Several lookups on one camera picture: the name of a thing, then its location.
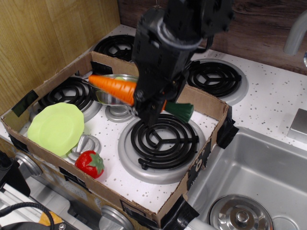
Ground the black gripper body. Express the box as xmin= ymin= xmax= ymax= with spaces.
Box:
xmin=130 ymin=7 xmax=195 ymax=120

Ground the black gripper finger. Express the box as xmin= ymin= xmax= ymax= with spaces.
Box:
xmin=171 ymin=71 xmax=189 ymax=102
xmin=139 ymin=100 xmax=165 ymax=126

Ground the orange toy carrot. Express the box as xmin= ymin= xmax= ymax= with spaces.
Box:
xmin=88 ymin=75 xmax=194 ymax=124

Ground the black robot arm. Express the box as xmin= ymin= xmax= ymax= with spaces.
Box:
xmin=132 ymin=0 xmax=234 ymax=126

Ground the light green plastic plate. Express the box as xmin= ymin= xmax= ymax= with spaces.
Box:
xmin=27 ymin=103 xmax=84 ymax=157

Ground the grey stove knob centre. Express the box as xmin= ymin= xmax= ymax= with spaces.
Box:
xmin=105 ymin=105 xmax=135 ymax=123

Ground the grey stove knob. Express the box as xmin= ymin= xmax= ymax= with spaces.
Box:
xmin=105 ymin=105 xmax=135 ymax=123
xmin=68 ymin=135 xmax=101 ymax=163

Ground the front right black burner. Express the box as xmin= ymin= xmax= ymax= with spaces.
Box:
xmin=130 ymin=114 xmax=200 ymax=170

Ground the back left black burner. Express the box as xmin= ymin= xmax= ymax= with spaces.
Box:
xmin=93 ymin=34 xmax=134 ymax=62

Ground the small steel pot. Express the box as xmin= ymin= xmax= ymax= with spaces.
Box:
xmin=82 ymin=74 xmax=138 ymax=106

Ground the grey stove knob front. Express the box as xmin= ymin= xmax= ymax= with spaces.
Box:
xmin=68 ymin=135 xmax=101 ymax=163

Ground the cardboard fence box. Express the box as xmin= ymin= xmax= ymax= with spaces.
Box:
xmin=0 ymin=52 xmax=231 ymax=230

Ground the front left black burner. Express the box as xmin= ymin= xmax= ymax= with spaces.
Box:
xmin=38 ymin=77 xmax=93 ymax=112

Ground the red toy strawberry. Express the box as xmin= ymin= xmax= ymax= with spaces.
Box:
xmin=74 ymin=150 xmax=105 ymax=179

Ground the silver oven dial right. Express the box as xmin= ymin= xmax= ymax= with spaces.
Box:
xmin=99 ymin=205 xmax=134 ymax=230

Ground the silver oven dial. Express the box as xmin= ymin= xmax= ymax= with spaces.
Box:
xmin=99 ymin=205 xmax=134 ymax=230
xmin=15 ymin=152 xmax=43 ymax=179

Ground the steel sink basin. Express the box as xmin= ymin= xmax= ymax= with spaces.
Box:
xmin=188 ymin=127 xmax=307 ymax=230

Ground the grey faucet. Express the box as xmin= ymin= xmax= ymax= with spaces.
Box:
xmin=283 ymin=11 xmax=307 ymax=56

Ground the silver oven dial left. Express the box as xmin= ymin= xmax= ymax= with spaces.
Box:
xmin=15 ymin=152 xmax=43 ymax=179

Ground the steel pot lid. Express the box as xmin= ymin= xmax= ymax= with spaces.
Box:
xmin=207 ymin=195 xmax=274 ymax=230

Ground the small orange yellow object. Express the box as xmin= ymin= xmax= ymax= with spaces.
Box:
xmin=38 ymin=211 xmax=63 ymax=226

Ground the black clamp block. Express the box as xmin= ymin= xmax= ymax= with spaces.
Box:
xmin=0 ymin=151 xmax=31 ymax=197

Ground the black cable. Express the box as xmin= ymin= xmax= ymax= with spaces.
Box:
xmin=0 ymin=202 xmax=55 ymax=230

